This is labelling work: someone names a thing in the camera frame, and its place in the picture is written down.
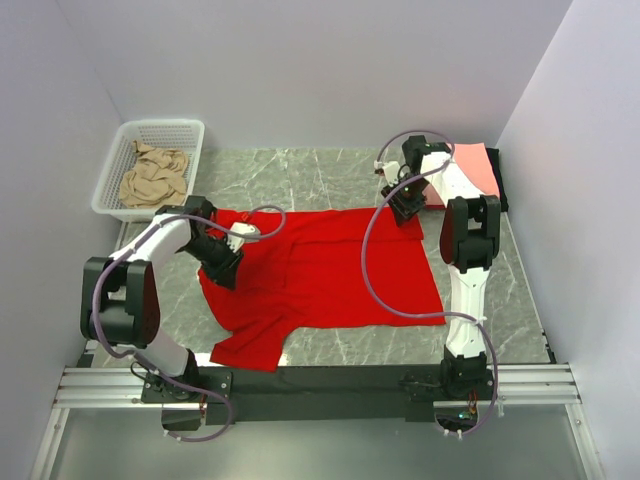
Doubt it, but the pink folded t shirt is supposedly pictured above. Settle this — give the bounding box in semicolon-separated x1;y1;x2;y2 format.
420;143;499;206

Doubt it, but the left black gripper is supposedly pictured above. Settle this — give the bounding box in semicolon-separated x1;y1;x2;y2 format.
181;234;245;291

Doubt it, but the black folded t shirt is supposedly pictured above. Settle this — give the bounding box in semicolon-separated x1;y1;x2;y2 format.
486;148;509;213

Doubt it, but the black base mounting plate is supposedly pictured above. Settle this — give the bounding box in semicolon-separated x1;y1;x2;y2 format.
141;365;496;429

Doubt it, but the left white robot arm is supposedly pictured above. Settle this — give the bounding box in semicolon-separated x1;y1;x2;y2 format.
80;196;259;402

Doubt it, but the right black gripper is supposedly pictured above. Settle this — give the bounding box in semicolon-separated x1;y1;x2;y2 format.
381;174;429;228

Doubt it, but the aluminium rail frame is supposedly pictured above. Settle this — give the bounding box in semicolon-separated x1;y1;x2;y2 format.
32;362;605;479

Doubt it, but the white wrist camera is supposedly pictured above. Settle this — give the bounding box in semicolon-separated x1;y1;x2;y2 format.
374;161;401;186
226;222;261;252

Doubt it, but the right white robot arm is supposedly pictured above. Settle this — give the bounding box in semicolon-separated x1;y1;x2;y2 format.
374;130;502;399

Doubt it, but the white plastic basket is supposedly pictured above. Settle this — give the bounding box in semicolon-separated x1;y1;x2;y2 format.
91;119;205;222

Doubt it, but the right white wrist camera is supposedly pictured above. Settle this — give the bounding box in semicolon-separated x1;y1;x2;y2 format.
374;161;401;186

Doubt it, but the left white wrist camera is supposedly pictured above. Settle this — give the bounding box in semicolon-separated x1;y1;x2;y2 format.
226;222;261;252

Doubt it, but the beige crumpled t shirt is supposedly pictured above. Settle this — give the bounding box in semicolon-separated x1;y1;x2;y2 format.
119;141;189;209

